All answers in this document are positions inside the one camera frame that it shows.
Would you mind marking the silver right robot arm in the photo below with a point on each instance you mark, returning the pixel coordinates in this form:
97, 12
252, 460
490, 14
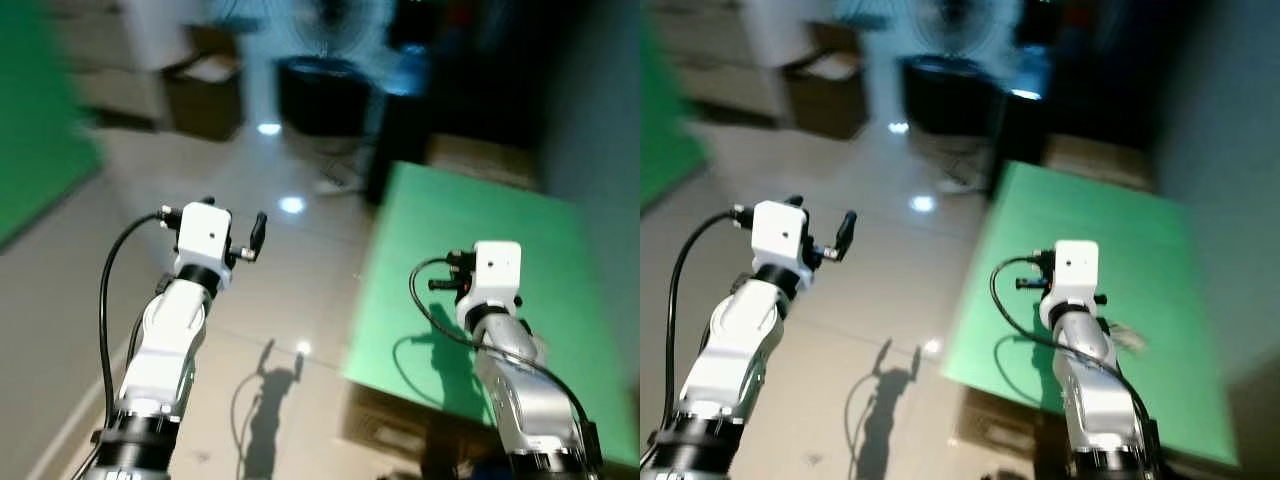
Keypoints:
520, 395
1095, 395

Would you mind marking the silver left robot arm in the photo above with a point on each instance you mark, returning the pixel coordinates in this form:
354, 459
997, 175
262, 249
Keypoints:
735, 345
165, 340

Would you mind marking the standing fan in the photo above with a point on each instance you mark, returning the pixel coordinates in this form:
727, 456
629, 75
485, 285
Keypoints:
962, 180
340, 180

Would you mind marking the open brown cardboard box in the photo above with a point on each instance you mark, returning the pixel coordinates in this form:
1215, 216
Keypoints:
205, 100
825, 100

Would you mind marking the green table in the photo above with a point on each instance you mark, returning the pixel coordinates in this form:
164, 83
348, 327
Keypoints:
560, 300
1160, 300

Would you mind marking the tan closed cardboard box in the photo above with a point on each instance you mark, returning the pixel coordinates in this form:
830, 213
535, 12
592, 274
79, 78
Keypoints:
1100, 160
480, 160

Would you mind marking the flat brown cardboard box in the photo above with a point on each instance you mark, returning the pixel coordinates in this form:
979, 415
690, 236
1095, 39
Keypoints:
1000, 425
390, 425

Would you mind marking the black round bin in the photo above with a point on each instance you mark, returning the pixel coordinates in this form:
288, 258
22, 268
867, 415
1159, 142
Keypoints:
325, 97
948, 97

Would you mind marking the white cabinet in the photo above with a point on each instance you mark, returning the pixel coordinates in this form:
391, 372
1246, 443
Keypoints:
720, 60
120, 60

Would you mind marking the dark cabinet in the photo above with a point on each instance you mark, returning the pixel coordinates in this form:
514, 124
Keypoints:
1100, 70
470, 70

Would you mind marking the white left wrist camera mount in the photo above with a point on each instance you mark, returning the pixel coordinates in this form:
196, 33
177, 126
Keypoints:
205, 235
780, 232

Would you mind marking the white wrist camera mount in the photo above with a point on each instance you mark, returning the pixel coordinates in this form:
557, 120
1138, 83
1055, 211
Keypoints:
205, 235
780, 232
1075, 270
497, 270

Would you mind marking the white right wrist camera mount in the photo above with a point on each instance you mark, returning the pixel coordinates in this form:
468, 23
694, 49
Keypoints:
497, 270
1075, 270

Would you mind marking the green wall panel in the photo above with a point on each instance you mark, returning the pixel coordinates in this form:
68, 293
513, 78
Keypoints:
35, 120
665, 120

